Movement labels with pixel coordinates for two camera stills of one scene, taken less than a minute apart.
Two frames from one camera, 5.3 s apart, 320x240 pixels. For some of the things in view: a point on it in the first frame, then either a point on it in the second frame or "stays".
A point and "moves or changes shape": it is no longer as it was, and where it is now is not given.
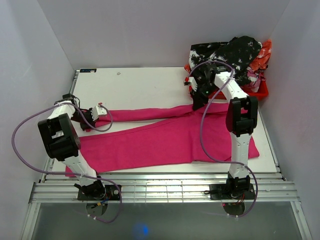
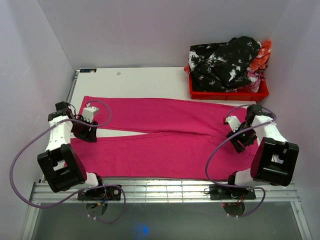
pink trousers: [185, 136] moves or changes shape
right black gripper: [198, 101] to [239, 148]
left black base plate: [112, 193] stays
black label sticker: [88, 70] stays
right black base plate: [221, 191] stays
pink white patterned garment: [254, 78] stays
